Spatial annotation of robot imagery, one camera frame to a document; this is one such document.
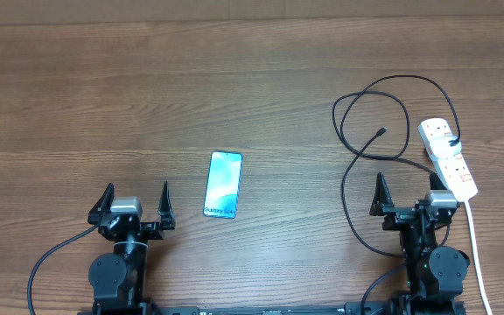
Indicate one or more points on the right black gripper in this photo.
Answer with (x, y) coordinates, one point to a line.
(397, 215)

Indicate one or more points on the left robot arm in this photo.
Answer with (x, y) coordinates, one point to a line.
(118, 277)

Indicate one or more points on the Samsung Galaxy smartphone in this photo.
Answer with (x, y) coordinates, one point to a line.
(223, 185)

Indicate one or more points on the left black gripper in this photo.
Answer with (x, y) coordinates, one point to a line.
(154, 230)

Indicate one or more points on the white power strip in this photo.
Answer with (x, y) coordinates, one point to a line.
(453, 171)

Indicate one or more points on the white charger plug adapter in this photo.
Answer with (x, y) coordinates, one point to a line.
(444, 147)

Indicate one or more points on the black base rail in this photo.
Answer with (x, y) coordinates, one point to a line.
(349, 308)

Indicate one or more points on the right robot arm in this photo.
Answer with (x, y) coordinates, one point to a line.
(435, 273)

